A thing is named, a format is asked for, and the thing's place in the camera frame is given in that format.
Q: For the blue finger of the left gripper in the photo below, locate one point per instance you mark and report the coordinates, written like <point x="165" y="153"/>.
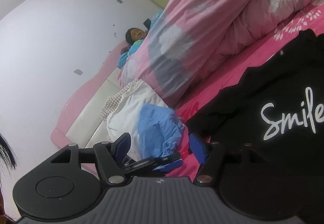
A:
<point x="164" y="164"/>

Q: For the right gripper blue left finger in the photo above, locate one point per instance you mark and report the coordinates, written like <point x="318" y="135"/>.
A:
<point x="117" y="149"/>

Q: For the light blue garment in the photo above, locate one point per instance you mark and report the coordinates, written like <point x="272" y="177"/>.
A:
<point x="160" y="131"/>

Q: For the pink white bed headboard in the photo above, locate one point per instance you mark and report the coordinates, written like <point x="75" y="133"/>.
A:
<point x="80" y="118"/>

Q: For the person lying in bed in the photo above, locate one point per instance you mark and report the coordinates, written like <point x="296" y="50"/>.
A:
<point x="134" y="38"/>

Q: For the pink fleece bed blanket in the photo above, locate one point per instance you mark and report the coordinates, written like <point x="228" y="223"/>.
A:
<point x="309" y="18"/>

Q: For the pink floral quilt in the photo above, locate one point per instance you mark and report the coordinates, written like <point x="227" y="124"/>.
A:
<point x="192" y="38"/>

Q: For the black smile t-shirt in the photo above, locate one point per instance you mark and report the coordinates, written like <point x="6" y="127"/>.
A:
<point x="277" y="107"/>

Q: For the black phone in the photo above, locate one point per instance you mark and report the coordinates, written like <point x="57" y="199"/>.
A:
<point x="147" y="23"/>

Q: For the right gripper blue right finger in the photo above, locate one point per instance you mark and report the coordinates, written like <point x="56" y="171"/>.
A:
<point x="200" y="148"/>

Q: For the white garment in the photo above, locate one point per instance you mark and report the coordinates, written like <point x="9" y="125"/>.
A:
<point x="124" y="119"/>

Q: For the beige checked garment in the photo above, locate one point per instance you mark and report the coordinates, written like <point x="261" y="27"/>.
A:
<point x="112" y="101"/>

